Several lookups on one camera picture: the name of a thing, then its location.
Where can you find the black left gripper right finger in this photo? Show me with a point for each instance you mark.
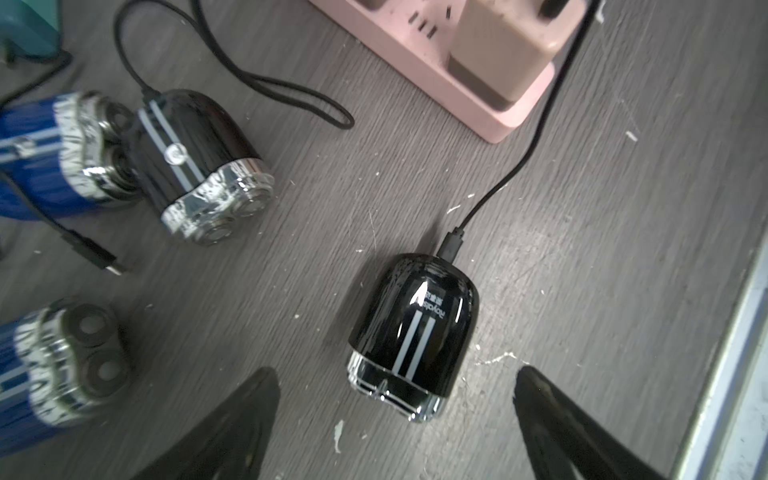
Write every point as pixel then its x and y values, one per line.
pixel 563 441

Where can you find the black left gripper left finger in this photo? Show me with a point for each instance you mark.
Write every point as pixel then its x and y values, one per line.
pixel 229 443

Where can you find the blue electric shaver white stripes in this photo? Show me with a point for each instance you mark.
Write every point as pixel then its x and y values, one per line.
pixel 61 365

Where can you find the teal usb charger plug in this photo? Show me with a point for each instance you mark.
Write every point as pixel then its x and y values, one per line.
pixel 30 29

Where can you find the pink power strip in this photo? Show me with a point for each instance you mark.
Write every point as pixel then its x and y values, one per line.
pixel 414 38

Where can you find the aluminium frame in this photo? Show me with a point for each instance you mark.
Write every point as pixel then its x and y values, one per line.
pixel 727 437

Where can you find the pink usb wall adapter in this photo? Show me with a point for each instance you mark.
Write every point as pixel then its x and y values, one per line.
pixel 500 47

